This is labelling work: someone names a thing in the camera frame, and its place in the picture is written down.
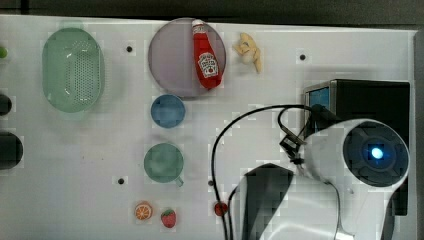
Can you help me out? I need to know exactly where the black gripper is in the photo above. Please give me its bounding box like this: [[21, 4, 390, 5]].
[[304, 104, 340, 138]]

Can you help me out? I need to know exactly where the black steel toaster oven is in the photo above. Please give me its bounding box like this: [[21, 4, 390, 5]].
[[302, 79, 410, 218]]

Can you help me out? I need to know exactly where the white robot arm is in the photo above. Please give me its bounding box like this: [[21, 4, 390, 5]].
[[231, 105, 410, 240]]

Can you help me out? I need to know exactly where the peeled banana toy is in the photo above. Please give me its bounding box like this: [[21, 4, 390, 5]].
[[233, 33, 262, 73]]

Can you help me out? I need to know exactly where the red ketchup bottle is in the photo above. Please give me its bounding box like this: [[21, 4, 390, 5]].
[[192, 19, 223, 89]]

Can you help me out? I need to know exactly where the small red tomato toy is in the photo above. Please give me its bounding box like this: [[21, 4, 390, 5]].
[[214, 202, 228, 216]]

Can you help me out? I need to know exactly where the blue cup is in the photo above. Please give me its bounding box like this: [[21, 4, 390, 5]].
[[150, 94, 186, 129]]

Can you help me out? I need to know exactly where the pale pink plate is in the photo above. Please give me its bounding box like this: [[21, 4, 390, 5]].
[[148, 18, 210, 98]]

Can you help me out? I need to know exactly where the green mug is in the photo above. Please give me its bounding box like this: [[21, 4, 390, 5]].
[[144, 143, 184, 187]]

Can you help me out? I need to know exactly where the strawberry toy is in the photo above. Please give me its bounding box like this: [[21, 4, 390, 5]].
[[161, 209, 177, 228]]

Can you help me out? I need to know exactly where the orange slice toy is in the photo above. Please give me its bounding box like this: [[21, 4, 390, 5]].
[[135, 201, 153, 221]]

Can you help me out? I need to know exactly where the green perforated colander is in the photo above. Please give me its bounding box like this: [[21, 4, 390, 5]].
[[42, 28, 105, 113]]

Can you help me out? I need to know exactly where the green toy pepper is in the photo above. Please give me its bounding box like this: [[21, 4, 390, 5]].
[[0, 47, 8, 59]]

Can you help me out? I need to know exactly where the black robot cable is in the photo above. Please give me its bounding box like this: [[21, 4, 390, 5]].
[[210, 104, 314, 240]]

